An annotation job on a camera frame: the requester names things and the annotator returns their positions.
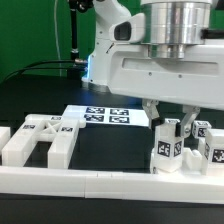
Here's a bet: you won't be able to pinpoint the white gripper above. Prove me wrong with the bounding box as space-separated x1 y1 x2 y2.
108 43 224 138

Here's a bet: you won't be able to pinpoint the white chair seat part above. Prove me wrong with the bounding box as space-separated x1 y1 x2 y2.
148 146 205 175

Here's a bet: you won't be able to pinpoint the white chair back frame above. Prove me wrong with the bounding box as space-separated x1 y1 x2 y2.
1 114 86 169

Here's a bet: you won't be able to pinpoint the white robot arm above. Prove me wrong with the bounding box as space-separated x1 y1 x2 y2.
82 0 224 137

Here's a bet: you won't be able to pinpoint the white tagged cube right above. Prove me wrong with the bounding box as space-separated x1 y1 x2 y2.
192 120 211 139

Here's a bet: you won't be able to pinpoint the white U-shaped fence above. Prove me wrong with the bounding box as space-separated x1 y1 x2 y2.
0 136 224 205

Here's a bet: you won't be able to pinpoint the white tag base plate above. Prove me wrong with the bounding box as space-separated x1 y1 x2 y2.
63 105 148 127

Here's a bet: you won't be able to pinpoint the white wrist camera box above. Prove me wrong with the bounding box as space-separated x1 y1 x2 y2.
109 13 146 43

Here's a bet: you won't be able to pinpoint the black camera stand pole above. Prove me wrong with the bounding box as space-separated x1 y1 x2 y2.
67 0 93 80

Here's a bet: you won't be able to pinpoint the black cables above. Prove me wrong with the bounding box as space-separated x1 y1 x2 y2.
0 58 89 84

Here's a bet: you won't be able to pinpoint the white thin cable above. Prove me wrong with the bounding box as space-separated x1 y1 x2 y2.
53 0 64 78

